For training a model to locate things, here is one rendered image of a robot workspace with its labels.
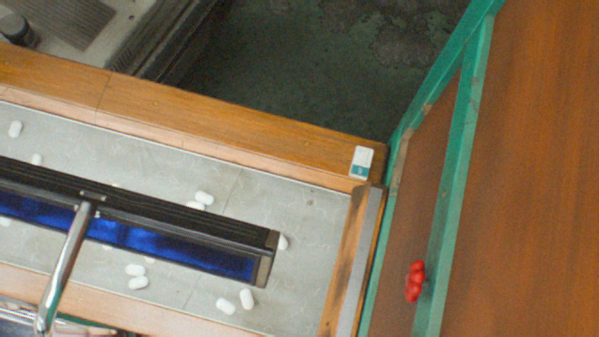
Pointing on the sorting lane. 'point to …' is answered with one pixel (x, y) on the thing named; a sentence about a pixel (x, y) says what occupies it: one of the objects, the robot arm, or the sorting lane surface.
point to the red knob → (415, 281)
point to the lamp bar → (140, 223)
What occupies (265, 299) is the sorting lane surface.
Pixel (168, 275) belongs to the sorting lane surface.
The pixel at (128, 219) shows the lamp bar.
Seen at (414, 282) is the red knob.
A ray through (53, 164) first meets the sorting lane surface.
